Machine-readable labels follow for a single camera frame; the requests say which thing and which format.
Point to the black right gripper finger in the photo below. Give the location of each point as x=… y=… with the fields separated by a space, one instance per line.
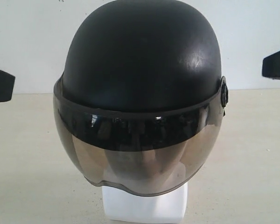
x=271 y=66

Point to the white mannequin head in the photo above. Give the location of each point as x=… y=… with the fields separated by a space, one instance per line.
x=144 y=205

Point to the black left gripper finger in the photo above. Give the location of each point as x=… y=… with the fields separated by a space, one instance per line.
x=6 y=86

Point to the black helmet with visor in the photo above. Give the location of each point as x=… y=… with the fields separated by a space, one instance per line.
x=141 y=99

